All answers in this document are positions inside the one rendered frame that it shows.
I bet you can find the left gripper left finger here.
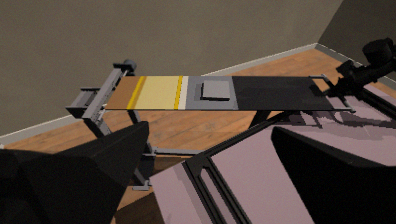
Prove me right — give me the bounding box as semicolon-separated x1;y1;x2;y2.
0;121;149;224

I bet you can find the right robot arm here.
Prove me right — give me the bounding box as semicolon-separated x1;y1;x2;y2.
341;37;396;78

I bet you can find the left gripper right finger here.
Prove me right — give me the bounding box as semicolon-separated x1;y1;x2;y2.
271;126;396;224

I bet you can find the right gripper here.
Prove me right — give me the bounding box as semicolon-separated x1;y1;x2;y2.
326;65;380;101

